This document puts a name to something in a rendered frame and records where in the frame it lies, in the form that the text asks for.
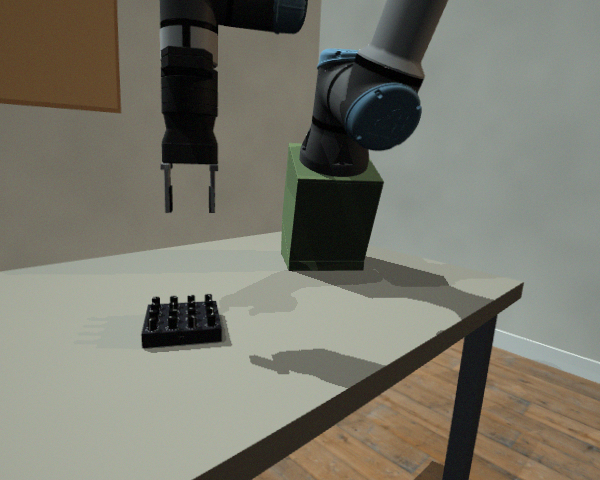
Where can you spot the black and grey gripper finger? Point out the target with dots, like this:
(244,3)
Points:
(213,168)
(168,187)

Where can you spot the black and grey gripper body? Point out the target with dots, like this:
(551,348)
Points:
(189,94)

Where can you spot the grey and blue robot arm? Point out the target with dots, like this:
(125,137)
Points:
(375,105)

